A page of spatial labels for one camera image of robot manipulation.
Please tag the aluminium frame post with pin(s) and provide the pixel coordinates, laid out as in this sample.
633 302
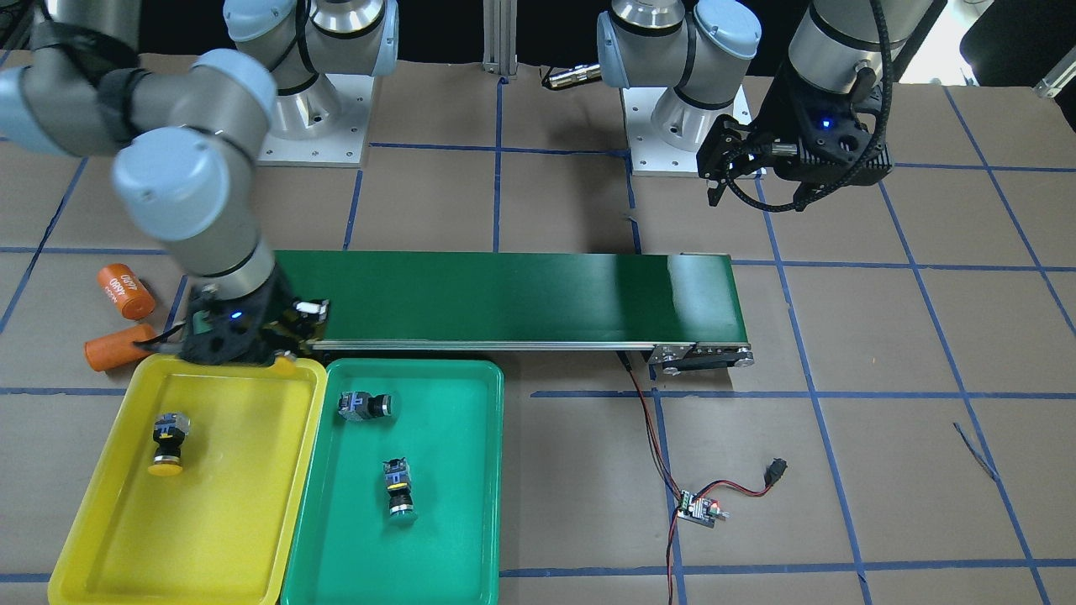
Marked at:
499 38

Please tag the yellow push button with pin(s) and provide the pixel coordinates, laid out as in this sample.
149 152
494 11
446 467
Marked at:
170 431
283 362

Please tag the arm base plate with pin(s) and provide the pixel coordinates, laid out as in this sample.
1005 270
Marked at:
326 125
665 134

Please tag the orange cylinder printed 4680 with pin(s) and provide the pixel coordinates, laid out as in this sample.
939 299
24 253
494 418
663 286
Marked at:
126 291

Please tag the small green circuit board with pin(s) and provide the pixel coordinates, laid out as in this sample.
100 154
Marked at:
703 511

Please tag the yellow plastic tray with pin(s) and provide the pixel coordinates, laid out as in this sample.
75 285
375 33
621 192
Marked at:
221 531

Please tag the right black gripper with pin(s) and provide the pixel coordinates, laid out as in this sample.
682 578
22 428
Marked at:
271 313

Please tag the green conveyor belt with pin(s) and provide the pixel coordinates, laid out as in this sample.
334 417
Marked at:
683 311

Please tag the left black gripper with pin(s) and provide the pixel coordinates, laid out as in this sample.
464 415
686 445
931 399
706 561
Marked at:
783 118

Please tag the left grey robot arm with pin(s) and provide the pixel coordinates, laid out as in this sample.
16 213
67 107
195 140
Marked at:
703 53

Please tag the green push button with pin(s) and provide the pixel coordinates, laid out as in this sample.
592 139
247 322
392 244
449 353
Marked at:
397 479
358 406

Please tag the plain orange cylinder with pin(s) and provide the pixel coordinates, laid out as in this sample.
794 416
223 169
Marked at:
118 349

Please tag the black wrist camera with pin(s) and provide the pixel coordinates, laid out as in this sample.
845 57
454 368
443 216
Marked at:
218 331
832 136

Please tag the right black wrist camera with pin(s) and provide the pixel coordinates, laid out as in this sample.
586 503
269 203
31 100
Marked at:
218 331

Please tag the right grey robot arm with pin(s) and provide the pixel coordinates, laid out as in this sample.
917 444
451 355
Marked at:
185 146

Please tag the green plastic tray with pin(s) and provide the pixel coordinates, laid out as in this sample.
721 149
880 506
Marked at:
447 423

